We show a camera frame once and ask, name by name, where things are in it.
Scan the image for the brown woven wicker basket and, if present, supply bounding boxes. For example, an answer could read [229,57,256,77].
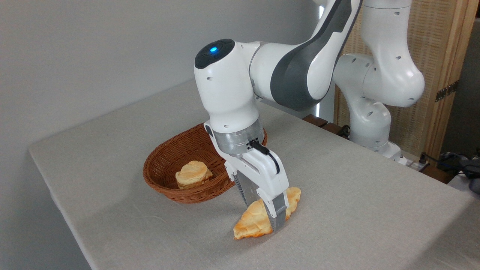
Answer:
[142,123,268,204]

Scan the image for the grey device housing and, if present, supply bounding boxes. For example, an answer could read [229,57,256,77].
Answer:
[463,159,480,195]

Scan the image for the black cable bundle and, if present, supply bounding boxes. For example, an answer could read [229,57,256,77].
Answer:
[419,149,480,177]

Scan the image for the grey tablecloth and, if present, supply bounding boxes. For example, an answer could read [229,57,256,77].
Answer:
[29,79,480,270]

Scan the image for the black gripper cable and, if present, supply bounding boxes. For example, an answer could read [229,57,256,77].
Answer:
[249,139,281,176]

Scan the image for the long braided bread loaf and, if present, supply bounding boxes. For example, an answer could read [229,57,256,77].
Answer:
[233,187,302,240]

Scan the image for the wooden rattan folding screen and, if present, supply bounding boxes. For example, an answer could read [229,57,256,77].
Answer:
[334,0,480,159]

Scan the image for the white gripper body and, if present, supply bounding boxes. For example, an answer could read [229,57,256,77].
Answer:
[223,148,290,200]

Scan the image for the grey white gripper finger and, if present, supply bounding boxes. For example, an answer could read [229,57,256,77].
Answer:
[256,188,290,233]
[232,171,260,208]

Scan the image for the metal screen hinge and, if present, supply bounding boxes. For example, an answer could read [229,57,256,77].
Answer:
[435,81,459,102]

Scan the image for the small round bread piece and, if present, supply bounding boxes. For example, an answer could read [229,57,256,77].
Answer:
[175,160,213,190]

